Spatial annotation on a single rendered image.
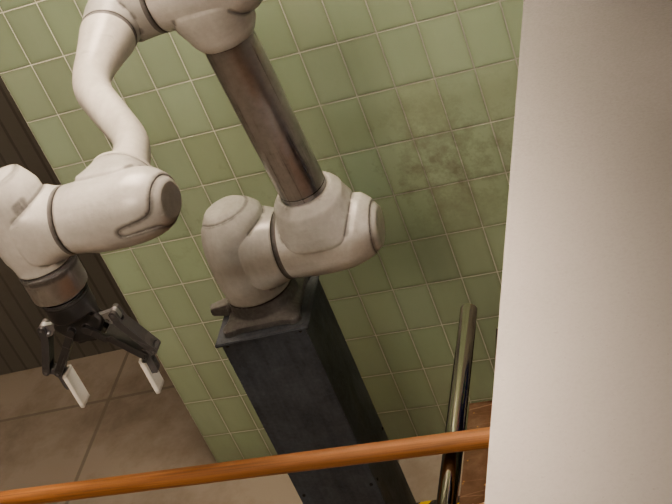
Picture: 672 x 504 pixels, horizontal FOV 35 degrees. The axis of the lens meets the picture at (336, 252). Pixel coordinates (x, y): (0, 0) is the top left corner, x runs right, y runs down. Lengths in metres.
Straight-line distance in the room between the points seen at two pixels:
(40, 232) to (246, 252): 0.77
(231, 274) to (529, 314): 2.00
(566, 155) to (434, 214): 2.49
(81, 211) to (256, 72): 0.60
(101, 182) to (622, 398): 1.28
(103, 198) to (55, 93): 1.46
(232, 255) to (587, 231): 1.95
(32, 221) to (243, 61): 0.59
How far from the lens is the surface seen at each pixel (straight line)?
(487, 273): 2.95
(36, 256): 1.58
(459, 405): 1.70
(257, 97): 2.01
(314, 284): 2.42
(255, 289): 2.30
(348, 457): 1.65
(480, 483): 2.41
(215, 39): 1.93
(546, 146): 0.37
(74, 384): 1.79
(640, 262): 0.31
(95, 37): 1.89
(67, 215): 1.52
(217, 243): 2.25
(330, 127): 2.76
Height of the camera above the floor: 2.28
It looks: 31 degrees down
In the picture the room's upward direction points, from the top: 23 degrees counter-clockwise
